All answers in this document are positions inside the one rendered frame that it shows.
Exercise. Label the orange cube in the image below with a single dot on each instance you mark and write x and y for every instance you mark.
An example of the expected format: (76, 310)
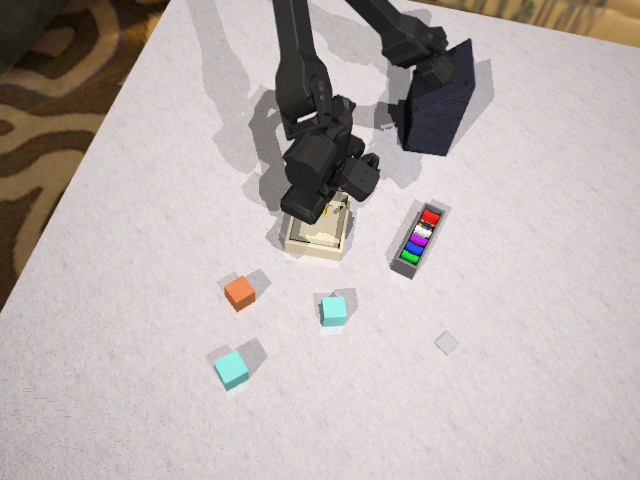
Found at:
(239, 293)

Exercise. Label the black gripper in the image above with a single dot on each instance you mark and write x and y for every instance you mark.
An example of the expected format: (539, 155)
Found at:
(308, 206)

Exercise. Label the cream shallow tray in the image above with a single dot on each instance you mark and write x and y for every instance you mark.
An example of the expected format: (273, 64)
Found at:
(325, 238)

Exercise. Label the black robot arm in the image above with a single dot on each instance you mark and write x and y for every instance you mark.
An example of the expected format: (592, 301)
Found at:
(302, 86)

